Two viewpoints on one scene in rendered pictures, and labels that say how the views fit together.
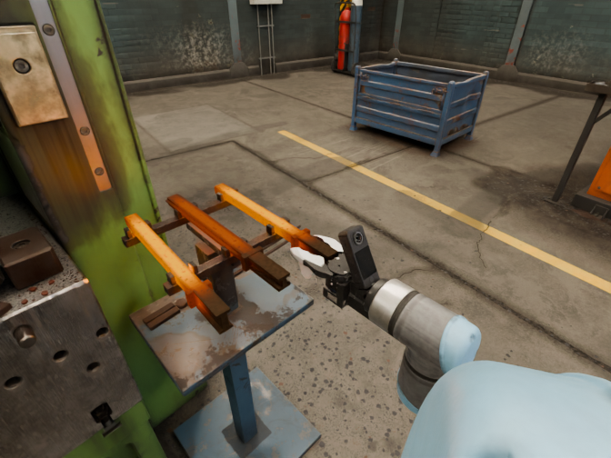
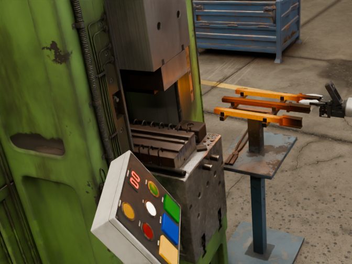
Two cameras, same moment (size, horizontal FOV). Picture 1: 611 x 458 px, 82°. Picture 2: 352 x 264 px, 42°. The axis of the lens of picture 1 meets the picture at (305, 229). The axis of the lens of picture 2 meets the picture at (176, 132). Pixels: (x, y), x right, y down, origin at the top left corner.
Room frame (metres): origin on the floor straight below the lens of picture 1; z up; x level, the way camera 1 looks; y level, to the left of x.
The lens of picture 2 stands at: (-1.17, 1.05, 1.91)
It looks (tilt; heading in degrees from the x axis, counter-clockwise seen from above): 28 degrees down; 347
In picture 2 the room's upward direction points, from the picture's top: 7 degrees counter-clockwise
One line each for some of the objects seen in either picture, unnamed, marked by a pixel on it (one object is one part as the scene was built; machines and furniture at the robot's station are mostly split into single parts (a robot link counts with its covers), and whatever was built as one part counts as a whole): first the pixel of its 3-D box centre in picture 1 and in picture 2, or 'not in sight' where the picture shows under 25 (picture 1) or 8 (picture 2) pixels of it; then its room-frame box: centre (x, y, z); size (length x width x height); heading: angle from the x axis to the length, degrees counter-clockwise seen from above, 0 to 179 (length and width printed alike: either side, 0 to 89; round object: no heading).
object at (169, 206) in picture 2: not in sight; (170, 209); (0.00, 0.83, 1.01); 0.07 x 0.05 x 0.07; 162
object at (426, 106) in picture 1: (414, 103); (245, 21); (4.08, -1.22, 0.36); 1.20 x 0.80 x 0.72; 43
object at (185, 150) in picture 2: not in sight; (142, 144); (0.55, 0.81, 0.96); 0.42 x 0.20 x 0.09; 47
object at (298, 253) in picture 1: (305, 265); (308, 106); (0.56, 0.00, 0.94); 0.09 x 0.03 x 0.06; 58
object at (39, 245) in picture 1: (27, 256); (190, 131); (0.58, 0.58, 0.95); 0.12 x 0.08 x 0.06; 47
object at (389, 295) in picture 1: (392, 303); (351, 107); (0.45, -0.16, 0.94); 0.10 x 0.05 x 0.09; 133
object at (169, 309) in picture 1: (238, 267); (246, 134); (0.83, 0.20, 0.70); 0.60 x 0.04 x 0.01; 138
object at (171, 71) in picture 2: not in sight; (128, 66); (0.55, 0.81, 1.32); 0.42 x 0.20 x 0.10; 47
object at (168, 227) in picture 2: not in sight; (169, 229); (-0.10, 0.87, 1.01); 0.07 x 0.05 x 0.07; 162
